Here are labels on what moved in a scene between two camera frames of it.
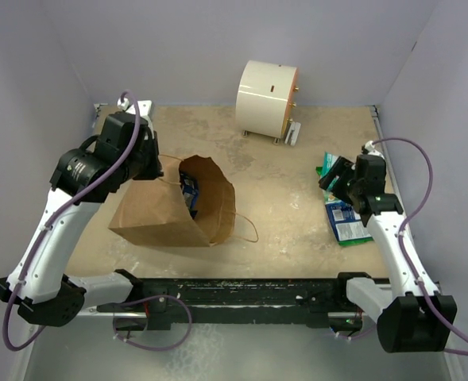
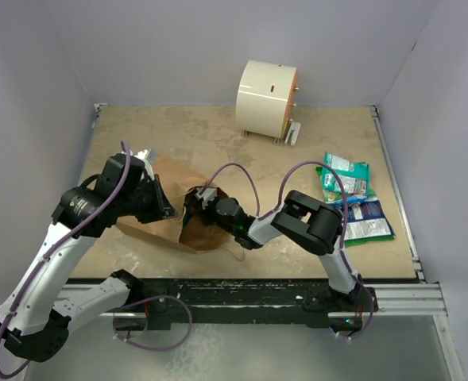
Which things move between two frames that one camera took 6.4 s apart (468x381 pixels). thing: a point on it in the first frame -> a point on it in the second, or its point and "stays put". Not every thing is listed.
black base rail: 319,303 stays put
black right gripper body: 346,186 -> 209,213
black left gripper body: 145,166 -> 146,204
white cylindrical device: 265,101 stays put
